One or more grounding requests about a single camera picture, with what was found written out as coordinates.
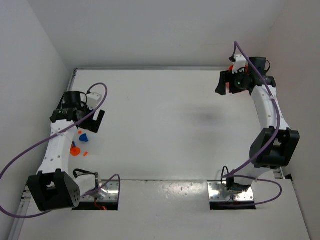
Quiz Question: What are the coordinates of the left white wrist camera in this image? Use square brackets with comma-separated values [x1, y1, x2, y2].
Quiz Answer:
[86, 92, 103, 109]

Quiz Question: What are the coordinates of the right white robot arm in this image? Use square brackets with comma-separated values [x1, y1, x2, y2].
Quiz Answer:
[215, 54, 300, 193]

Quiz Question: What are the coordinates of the metal base plate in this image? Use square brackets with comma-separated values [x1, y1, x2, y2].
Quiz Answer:
[207, 181, 255, 203]
[80, 179, 119, 203]

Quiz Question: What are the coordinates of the blue lego piece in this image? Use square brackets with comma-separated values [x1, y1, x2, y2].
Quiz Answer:
[79, 133, 89, 143]

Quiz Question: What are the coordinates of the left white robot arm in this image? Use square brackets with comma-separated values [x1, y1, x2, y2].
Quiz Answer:
[27, 91, 105, 212]

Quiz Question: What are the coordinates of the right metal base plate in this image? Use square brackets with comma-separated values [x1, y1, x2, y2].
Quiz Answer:
[207, 181, 255, 203]

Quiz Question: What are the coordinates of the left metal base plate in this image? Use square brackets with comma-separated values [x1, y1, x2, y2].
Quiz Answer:
[80, 179, 119, 203]

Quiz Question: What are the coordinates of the orange round divided container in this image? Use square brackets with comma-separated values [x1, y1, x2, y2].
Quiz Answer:
[226, 63, 251, 88]

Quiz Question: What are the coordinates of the orange round lego piece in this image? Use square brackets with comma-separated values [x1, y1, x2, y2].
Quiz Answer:
[70, 147, 81, 156]

